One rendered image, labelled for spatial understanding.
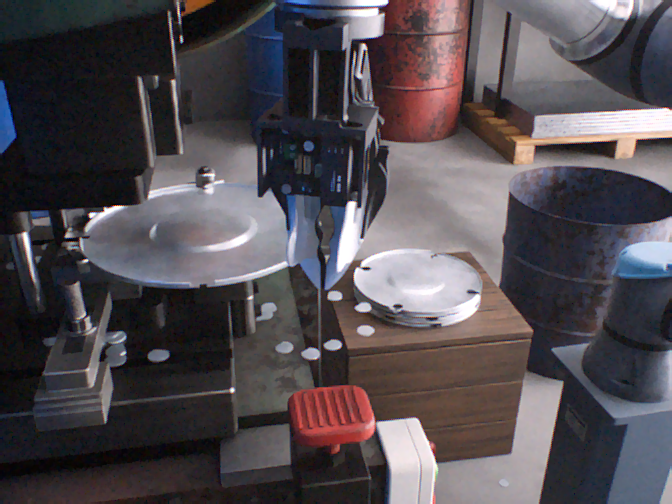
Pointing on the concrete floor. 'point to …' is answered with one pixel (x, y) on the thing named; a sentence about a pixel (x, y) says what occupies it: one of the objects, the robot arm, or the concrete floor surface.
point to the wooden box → (434, 368)
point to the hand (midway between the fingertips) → (325, 269)
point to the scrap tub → (573, 249)
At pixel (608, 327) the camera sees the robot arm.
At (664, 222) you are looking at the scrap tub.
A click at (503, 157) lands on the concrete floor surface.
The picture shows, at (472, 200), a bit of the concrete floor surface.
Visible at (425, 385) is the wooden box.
